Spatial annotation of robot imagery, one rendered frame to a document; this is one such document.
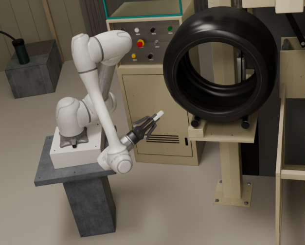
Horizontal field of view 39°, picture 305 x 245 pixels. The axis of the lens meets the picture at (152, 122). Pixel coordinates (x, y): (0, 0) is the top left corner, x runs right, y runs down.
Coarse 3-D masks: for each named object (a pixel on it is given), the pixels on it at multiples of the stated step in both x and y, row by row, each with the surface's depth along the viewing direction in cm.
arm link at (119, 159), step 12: (84, 72) 214; (96, 72) 217; (84, 84) 219; (96, 84) 218; (96, 96) 219; (96, 108) 218; (108, 120) 215; (108, 132) 213; (120, 144) 214; (108, 156) 214; (120, 156) 210; (120, 168) 209
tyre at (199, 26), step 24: (192, 24) 215; (216, 24) 209; (240, 24) 208; (264, 24) 223; (168, 48) 224; (240, 48) 209; (264, 48) 209; (168, 72) 228; (192, 72) 256; (264, 72) 213; (192, 96) 253; (216, 96) 258; (240, 96) 253; (264, 96) 221; (216, 120) 236
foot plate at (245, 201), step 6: (216, 186) 328; (222, 186) 327; (246, 186) 323; (252, 186) 322; (216, 192) 322; (222, 192) 321; (246, 192) 317; (216, 198) 317; (222, 198) 316; (228, 198) 315; (234, 198) 314; (246, 198) 312; (216, 204) 313; (222, 204) 311; (228, 204) 310; (234, 204) 309; (240, 204) 308; (246, 204) 307
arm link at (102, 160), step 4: (104, 152) 227; (100, 156) 228; (104, 156) 226; (100, 160) 227; (104, 160) 226; (100, 164) 227; (104, 164) 226; (108, 164) 227; (104, 168) 228; (108, 168) 228
